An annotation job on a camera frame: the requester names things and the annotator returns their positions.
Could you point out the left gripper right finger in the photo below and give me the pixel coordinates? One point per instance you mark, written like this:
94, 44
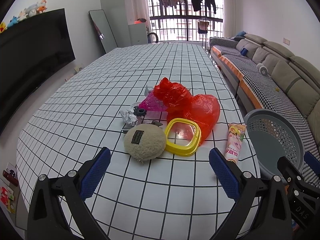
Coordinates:
261, 208

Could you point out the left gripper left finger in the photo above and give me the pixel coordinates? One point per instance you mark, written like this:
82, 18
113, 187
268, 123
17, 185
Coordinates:
46, 219

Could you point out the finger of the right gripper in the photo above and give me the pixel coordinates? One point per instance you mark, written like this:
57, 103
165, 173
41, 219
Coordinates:
291, 169
312, 161

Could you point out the pink snack packet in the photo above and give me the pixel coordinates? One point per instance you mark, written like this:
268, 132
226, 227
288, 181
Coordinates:
235, 138

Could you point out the yellow square lid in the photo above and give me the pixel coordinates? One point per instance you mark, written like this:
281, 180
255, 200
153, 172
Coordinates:
183, 137

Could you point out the beige fluffy round pouch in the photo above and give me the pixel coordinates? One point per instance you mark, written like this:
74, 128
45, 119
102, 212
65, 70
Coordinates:
145, 142

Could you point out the red plastic bag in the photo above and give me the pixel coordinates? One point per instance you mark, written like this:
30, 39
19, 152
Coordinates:
180, 103

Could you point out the grey perforated trash basket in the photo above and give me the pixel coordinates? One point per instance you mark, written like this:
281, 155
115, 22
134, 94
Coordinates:
272, 137

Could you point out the grey sofa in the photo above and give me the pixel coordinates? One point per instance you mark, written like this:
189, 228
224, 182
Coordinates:
282, 62

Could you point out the white small fan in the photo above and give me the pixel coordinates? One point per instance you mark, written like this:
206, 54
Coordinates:
262, 69

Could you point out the blue cushion roll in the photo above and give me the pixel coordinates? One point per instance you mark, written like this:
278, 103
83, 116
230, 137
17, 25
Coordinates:
244, 52

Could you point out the white grid tablecloth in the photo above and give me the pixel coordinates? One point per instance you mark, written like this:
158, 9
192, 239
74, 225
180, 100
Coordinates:
170, 197

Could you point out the black television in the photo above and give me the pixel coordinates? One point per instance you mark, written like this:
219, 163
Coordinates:
31, 52

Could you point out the clothes rack stand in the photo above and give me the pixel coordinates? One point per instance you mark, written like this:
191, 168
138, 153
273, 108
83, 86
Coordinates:
203, 25

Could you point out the grey cabinet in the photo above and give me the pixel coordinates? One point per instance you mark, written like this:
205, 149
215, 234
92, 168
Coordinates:
138, 34

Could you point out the leaning floor mirror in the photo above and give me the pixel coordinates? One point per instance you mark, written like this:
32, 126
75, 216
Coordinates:
103, 30

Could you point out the plush toys row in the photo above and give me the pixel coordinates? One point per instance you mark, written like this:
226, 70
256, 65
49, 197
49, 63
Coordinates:
32, 10

